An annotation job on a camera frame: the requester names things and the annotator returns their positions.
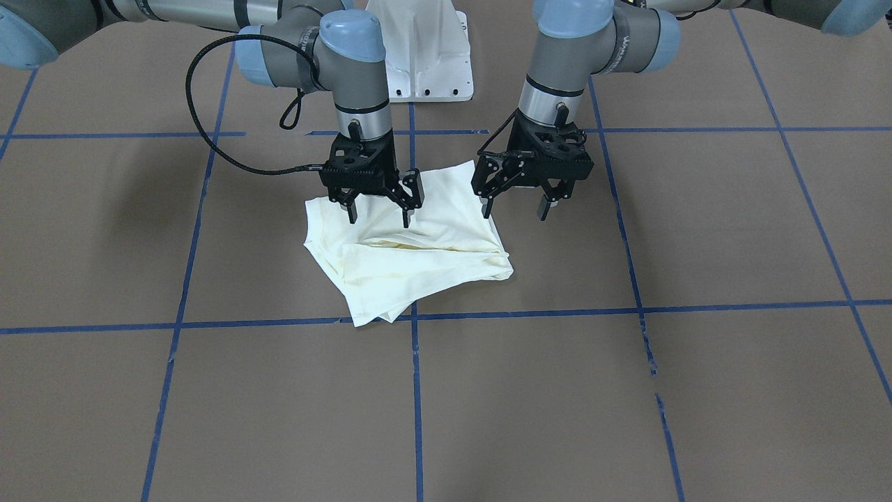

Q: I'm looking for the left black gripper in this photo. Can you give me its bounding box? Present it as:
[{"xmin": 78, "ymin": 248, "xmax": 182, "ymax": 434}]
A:
[{"xmin": 471, "ymin": 110, "xmax": 594, "ymax": 220}]

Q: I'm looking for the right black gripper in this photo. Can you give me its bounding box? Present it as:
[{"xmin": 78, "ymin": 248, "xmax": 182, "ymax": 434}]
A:
[{"xmin": 319, "ymin": 130, "xmax": 424, "ymax": 229}]

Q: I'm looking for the cream long-sleeve cat shirt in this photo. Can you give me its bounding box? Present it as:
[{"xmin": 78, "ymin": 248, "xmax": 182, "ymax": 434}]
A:
[{"xmin": 304, "ymin": 161, "xmax": 514, "ymax": 327}]

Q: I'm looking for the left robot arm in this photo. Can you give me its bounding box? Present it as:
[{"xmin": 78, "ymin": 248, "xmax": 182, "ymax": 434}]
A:
[{"xmin": 471, "ymin": 1, "xmax": 890, "ymax": 220}]

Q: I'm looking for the brown paper table cover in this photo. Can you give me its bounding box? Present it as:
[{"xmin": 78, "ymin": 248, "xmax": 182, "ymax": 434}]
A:
[{"xmin": 1, "ymin": 10, "xmax": 891, "ymax": 501}]

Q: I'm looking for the black cable on table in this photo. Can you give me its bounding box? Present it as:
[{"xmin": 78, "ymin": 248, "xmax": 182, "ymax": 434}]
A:
[{"xmin": 185, "ymin": 33, "xmax": 328, "ymax": 176}]

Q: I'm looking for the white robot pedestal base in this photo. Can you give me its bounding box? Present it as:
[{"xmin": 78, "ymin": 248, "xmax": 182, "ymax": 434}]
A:
[{"xmin": 366, "ymin": 1, "xmax": 475, "ymax": 102}]

